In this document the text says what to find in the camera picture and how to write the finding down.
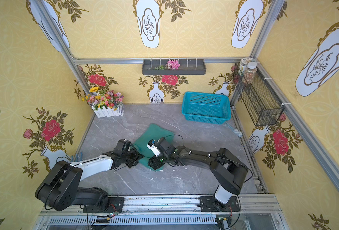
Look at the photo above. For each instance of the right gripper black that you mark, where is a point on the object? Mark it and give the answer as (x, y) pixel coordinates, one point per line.
(154, 160)

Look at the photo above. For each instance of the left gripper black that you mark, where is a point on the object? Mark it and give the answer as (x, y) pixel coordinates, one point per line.
(131, 155)

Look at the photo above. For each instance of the green long pants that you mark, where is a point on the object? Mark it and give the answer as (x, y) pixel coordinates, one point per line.
(154, 132)

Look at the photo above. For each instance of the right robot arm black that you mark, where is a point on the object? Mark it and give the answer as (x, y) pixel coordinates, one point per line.
(230, 172)

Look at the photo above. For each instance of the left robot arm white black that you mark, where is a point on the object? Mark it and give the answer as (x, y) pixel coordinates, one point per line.
(60, 189)

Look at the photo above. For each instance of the teal plastic basket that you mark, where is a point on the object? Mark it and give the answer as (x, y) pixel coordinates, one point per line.
(206, 108)

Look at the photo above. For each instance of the flower box white fence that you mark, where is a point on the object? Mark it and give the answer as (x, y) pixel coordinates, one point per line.
(105, 103)

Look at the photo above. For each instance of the pink artificial flower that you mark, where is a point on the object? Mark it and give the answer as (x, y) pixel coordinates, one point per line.
(173, 64)

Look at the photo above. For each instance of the jar with colourful beads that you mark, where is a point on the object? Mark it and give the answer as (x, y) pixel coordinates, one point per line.
(249, 73)

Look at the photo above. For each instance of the jar with yellow label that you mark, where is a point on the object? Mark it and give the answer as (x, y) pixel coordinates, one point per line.
(243, 64)

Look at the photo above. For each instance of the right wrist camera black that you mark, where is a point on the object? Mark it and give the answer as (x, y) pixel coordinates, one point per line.
(161, 147)

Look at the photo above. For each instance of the small brush clear handle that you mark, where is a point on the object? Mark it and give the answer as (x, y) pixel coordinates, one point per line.
(236, 131)

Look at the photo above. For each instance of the dark grey wall shelf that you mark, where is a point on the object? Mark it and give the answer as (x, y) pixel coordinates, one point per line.
(189, 66)

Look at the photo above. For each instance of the black wire mesh basket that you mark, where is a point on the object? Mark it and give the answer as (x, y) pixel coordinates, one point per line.
(260, 100)

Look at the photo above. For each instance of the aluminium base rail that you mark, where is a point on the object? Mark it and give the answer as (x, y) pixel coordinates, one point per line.
(245, 212)

